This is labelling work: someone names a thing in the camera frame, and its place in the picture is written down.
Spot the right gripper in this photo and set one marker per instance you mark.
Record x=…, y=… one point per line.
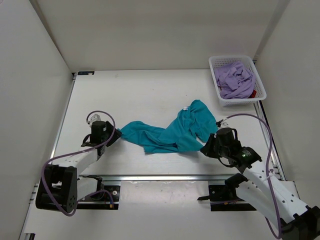
x=207, y=150

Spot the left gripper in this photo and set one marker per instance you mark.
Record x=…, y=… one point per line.
x=116, y=135

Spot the teal t-shirt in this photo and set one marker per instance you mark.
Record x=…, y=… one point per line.
x=186, y=133

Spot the purple t-shirt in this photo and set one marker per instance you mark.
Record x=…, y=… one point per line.
x=235, y=81

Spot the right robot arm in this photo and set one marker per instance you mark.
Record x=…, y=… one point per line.
x=256, y=184

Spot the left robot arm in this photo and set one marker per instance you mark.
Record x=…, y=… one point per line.
x=62, y=186

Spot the small dark label sticker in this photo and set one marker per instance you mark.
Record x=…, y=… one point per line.
x=85, y=73

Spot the red t-shirt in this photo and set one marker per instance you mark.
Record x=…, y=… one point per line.
x=253, y=95

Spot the white plastic basket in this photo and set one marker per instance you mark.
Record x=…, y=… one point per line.
x=221, y=60

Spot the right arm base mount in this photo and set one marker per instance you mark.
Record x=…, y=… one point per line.
x=223, y=198

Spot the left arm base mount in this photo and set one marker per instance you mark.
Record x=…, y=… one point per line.
x=97, y=193

